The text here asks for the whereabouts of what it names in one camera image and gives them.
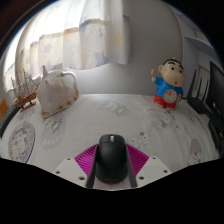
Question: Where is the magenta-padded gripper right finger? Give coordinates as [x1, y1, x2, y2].
[124, 143, 173, 189]

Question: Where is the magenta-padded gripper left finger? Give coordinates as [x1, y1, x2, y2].
[53, 143, 101, 189]

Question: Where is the black computer mouse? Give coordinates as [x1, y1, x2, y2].
[95, 133, 129, 185]

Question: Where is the round purple printed mouse pad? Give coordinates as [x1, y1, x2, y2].
[7, 120, 36, 164]

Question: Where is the black box device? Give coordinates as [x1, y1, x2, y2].
[208, 116, 224, 158]

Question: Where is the large white conch shell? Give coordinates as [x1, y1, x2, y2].
[36, 65, 80, 119]

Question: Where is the black router with antennas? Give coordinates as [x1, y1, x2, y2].
[186, 68, 214, 116]

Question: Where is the cartoon boy figurine clock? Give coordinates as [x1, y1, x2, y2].
[150, 58, 186, 110]

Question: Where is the wooden model sailing ship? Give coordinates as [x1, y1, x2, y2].
[10, 68, 40, 113]

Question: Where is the orange wooden chair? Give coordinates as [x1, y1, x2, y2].
[0, 98, 9, 123]

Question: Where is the white star-print curtain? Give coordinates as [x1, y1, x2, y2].
[3, 0, 131, 93]

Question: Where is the white wall shelf unit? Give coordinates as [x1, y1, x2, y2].
[179, 16, 224, 63]

